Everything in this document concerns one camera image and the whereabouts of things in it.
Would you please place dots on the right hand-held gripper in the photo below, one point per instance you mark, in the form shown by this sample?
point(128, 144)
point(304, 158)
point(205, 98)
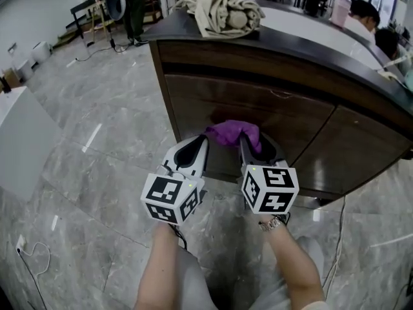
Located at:
point(274, 186)

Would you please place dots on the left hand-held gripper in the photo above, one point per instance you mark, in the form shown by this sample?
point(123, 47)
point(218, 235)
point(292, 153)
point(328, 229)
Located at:
point(164, 192)

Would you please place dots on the purple cloth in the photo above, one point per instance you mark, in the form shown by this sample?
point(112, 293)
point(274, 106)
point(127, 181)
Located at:
point(230, 132)

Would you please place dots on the brown wooden cabinet door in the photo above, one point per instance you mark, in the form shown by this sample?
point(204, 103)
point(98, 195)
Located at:
point(274, 108)
point(355, 147)

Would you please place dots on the person's right forearm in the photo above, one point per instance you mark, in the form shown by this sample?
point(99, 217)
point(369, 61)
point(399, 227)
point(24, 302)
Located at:
point(290, 260)

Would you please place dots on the person's left forearm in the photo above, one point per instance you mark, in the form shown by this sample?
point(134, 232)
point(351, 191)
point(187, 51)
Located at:
point(158, 270)

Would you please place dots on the dark wooden sink cabinet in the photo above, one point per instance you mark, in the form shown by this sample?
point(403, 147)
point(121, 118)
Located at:
point(226, 60)

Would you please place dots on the silver wristwatch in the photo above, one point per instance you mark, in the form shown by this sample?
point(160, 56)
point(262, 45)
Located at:
point(271, 225)

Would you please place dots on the person's grey trousers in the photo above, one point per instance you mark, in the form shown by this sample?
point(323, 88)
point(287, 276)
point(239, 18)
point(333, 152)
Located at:
point(190, 286)

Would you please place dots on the white sink basin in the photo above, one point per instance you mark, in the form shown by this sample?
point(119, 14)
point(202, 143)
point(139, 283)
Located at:
point(306, 27)

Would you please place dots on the beige folded umbrella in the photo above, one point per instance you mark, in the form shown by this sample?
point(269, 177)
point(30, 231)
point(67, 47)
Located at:
point(226, 11)

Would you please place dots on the round wooden side table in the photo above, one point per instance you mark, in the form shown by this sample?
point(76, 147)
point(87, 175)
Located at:
point(101, 21)

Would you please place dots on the person's white shirt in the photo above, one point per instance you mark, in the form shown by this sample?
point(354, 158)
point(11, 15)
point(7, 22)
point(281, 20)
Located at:
point(316, 305)

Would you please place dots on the pink bottle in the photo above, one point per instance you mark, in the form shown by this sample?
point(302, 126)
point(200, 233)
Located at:
point(340, 11)

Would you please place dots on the white square tub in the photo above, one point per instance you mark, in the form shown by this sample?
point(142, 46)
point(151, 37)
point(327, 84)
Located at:
point(22, 140)

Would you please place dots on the wooden steps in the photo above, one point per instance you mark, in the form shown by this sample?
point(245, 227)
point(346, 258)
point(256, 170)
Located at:
point(66, 37)

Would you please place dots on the large white bin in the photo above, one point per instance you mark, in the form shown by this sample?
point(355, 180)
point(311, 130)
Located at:
point(41, 52)

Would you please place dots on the black table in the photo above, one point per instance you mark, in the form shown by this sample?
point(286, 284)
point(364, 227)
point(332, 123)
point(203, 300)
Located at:
point(84, 6)

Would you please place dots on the small white bin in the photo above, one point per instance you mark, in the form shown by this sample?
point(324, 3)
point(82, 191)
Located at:
point(25, 71)

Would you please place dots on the white power strip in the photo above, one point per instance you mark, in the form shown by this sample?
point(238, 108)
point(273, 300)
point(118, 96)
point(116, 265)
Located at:
point(20, 244)

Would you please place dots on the open cardboard box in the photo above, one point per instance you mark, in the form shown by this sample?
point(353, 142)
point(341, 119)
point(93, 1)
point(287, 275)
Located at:
point(11, 79)

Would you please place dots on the black tub faucet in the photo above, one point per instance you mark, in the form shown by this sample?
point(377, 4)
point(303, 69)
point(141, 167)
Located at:
point(4, 86)

